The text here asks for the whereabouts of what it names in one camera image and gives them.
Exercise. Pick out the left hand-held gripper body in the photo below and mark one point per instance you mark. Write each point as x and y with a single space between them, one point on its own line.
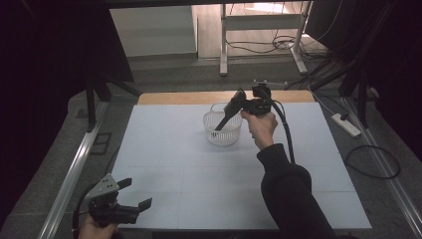
106 209

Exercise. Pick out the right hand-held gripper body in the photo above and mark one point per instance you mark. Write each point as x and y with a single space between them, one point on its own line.
259 105

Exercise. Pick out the white plastic basket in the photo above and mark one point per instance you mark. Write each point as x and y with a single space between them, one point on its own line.
225 137

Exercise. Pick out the person's right hand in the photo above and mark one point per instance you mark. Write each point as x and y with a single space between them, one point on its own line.
262 129

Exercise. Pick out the person's left hand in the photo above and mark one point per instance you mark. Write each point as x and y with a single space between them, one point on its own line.
96 232

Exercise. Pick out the black floor socket plate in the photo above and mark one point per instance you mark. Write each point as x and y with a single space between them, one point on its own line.
101 143

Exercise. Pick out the white table mat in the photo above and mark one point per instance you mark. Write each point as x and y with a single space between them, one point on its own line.
199 186

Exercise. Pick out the black metal stand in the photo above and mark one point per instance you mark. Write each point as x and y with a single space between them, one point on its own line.
91 106
363 99

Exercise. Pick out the black plug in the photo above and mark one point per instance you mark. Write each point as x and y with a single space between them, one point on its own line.
344 116

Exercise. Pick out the white power strip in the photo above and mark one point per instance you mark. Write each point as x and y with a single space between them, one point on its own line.
348 126

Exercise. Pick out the dark curtain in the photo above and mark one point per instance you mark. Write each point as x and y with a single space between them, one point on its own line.
43 66
398 66

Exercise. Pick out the aluminium rail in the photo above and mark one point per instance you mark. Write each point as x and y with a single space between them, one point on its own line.
388 169
71 179

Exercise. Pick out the white desk frame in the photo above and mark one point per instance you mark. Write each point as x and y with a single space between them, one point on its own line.
262 22

